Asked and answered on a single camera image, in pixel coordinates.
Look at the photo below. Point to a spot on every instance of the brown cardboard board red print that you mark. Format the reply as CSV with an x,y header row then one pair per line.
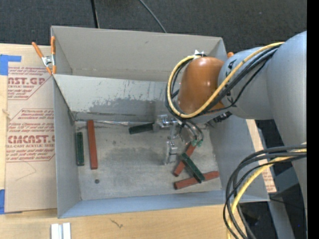
x,y
30,173

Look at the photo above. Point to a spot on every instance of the dark green flat block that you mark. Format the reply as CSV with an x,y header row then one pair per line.
x,y
140,128
80,149
193,167

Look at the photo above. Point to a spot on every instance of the red-brown flat block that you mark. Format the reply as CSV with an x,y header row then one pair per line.
x,y
180,167
92,146
185,182

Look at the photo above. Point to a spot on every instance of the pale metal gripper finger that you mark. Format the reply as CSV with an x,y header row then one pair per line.
x,y
167,155
174,154

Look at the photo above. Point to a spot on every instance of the black cylinder on white bracket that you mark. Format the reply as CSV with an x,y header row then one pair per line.
x,y
221,118

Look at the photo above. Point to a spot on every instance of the grey metal bin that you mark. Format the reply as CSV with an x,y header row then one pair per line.
x,y
129,158

